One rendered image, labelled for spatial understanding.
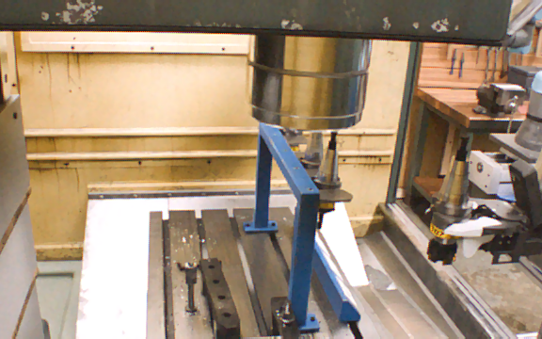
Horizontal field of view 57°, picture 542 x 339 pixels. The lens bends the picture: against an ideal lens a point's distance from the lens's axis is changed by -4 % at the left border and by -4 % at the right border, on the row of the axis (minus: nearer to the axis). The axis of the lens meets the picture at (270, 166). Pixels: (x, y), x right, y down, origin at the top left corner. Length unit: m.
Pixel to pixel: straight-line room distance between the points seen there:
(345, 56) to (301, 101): 0.07
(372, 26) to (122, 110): 1.26
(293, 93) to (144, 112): 1.15
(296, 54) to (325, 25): 0.07
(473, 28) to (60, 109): 1.38
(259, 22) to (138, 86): 1.19
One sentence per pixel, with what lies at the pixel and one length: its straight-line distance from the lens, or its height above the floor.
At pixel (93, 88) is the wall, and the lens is 1.73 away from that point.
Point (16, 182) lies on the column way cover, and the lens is 0.92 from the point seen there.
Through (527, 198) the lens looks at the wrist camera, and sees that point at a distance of 0.88.
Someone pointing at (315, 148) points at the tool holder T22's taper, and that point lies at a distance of 1.15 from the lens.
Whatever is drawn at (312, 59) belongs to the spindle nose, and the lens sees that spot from 0.61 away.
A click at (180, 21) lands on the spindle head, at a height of 1.58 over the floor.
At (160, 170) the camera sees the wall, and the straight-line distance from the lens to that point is 1.80.
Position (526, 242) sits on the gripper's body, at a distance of 0.94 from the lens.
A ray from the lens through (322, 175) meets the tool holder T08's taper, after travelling 1.06.
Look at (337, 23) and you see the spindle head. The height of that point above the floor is 1.59.
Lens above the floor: 1.64
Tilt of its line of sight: 22 degrees down
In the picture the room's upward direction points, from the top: 4 degrees clockwise
